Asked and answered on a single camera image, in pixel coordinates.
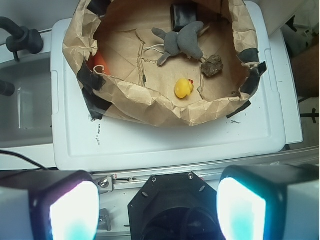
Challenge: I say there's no orange carrot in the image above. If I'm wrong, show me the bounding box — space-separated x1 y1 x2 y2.
94 51 111 75

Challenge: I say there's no brown rock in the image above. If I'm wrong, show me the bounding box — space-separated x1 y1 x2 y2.
201 55 224 78

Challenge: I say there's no yellow rubber duck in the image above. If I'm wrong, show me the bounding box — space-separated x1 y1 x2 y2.
174 78 194 99

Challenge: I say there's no aluminium rail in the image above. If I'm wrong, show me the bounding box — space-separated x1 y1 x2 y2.
92 146 320 193

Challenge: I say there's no metal corner bracket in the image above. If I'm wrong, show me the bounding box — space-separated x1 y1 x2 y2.
98 208 112 232

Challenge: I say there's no crumpled brown paper bag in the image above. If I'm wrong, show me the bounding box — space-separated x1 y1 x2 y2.
62 0 267 127

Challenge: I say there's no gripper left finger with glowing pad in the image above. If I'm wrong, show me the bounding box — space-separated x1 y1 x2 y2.
0 170 100 240

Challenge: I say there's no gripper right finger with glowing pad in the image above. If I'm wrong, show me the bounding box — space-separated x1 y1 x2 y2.
216 164 320 240

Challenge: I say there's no thin black cable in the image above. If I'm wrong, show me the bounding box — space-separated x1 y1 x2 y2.
0 149 51 171

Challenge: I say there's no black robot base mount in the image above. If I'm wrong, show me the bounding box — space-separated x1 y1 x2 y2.
128 172 224 240

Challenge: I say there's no black rectangular block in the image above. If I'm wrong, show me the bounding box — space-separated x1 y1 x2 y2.
170 2 198 33

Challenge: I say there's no grey plush toy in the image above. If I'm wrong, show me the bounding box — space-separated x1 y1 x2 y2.
151 21 204 67

